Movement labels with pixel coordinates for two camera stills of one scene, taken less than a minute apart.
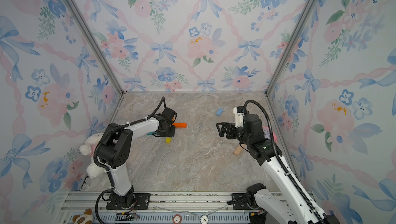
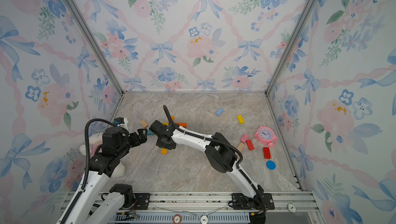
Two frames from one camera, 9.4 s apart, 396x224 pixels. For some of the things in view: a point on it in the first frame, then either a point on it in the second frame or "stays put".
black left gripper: [172, 133] → [143, 137]
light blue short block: [219, 112] stays put
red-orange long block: [180, 125] stays put
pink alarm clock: [266, 131] stays put
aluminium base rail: [166, 208] stays put
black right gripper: [232, 128] → [159, 144]
